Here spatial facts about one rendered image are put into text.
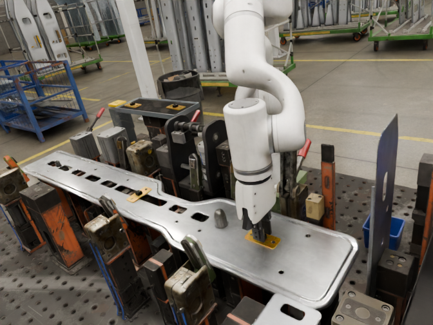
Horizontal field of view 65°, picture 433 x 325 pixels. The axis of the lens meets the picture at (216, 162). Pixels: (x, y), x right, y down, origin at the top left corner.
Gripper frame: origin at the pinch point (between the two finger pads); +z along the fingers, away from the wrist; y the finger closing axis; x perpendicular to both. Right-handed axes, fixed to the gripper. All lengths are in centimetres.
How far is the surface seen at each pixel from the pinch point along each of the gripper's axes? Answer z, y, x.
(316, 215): 0.2, -10.7, 8.8
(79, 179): 2, 3, -78
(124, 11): -41, -241, -343
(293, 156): -12.7, -14.6, 1.8
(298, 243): 2.9, -2.5, 8.1
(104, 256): 7.4, 21.7, -38.3
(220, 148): -8.9, -18.1, -24.5
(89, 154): 5, -15, -102
